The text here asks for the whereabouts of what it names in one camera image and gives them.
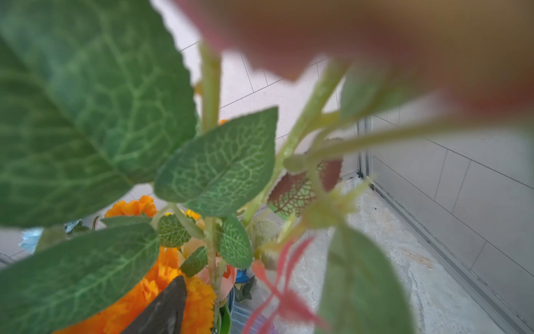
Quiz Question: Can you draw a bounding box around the light blue carnation vase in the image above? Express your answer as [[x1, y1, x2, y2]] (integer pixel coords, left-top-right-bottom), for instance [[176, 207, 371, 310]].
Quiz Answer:
[[19, 228, 44, 254]]

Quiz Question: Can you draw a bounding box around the blue purple glass vase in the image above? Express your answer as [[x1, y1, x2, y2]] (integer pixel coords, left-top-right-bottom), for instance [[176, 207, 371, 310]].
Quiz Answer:
[[229, 288, 266, 334]]

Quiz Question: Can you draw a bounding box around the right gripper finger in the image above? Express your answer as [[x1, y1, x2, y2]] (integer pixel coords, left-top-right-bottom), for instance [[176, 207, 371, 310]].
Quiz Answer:
[[122, 276, 187, 334]]

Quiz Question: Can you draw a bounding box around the orange carnation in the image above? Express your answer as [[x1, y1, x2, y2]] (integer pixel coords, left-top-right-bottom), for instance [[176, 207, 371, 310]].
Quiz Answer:
[[104, 195, 158, 218]]

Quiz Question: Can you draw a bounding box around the pink roses stem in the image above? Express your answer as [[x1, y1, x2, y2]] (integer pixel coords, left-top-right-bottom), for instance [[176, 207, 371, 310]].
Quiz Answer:
[[0, 0, 534, 334]]

